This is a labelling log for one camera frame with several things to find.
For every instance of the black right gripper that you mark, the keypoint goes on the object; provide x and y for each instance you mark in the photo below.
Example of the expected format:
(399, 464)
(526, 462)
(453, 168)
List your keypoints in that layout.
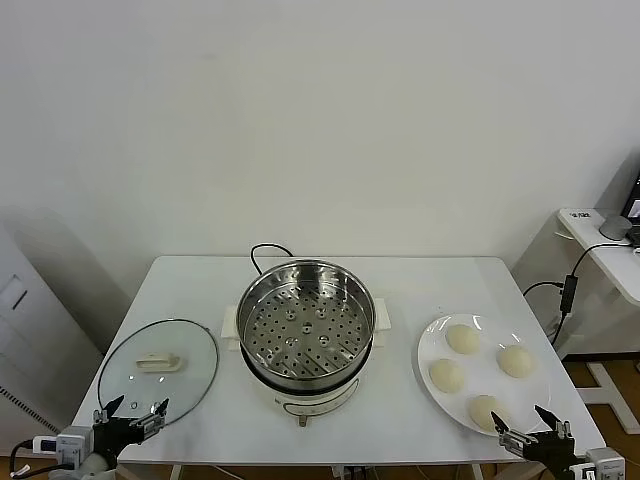
(550, 447)

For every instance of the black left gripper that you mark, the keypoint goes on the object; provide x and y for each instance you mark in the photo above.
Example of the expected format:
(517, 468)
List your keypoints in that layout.
(117, 435)

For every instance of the white steamed baozi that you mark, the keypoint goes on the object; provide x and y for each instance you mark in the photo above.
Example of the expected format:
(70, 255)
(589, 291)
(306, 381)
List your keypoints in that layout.
(462, 339)
(516, 361)
(447, 376)
(482, 410)

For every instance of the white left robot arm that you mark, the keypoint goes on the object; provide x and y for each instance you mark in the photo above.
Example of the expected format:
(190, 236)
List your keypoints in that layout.
(87, 466)

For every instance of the perforated stainless steel steamer basket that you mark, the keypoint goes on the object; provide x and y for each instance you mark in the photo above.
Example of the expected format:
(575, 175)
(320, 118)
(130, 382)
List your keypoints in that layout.
(280, 345)

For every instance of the white table leg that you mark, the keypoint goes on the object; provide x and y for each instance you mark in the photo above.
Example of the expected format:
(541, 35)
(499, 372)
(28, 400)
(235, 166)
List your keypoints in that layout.
(176, 472)
(477, 472)

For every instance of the white round plate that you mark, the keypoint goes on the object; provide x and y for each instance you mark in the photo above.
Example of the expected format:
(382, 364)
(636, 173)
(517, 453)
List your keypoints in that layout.
(479, 372)

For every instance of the white cabinet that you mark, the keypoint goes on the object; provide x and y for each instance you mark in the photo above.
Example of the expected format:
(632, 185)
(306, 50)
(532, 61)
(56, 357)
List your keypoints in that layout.
(30, 325)

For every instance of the white side desk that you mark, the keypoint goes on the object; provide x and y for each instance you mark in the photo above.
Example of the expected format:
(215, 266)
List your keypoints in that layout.
(615, 265)

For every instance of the grey round desk gadget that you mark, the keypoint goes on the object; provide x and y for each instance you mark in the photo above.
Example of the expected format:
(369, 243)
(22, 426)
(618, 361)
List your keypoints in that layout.
(615, 227)

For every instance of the grey laptop with dark screen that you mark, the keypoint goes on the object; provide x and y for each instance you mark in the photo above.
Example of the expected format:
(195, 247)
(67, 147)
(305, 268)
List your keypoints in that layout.
(622, 180)

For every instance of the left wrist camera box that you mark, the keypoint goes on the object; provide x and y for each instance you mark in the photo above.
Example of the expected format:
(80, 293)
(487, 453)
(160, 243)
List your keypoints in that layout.
(70, 442)

